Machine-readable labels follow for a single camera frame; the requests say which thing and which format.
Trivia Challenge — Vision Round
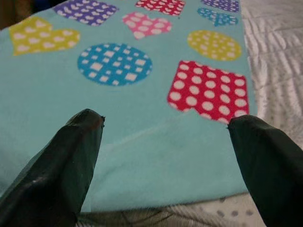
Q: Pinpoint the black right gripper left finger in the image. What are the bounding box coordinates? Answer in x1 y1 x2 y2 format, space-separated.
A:
0 108 106 227

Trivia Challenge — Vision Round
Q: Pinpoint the teal blanket with colourful shapes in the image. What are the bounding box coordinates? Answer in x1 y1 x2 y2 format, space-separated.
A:
0 0 258 213

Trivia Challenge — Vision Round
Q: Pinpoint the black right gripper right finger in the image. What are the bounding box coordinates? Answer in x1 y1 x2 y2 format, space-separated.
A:
226 114 303 227

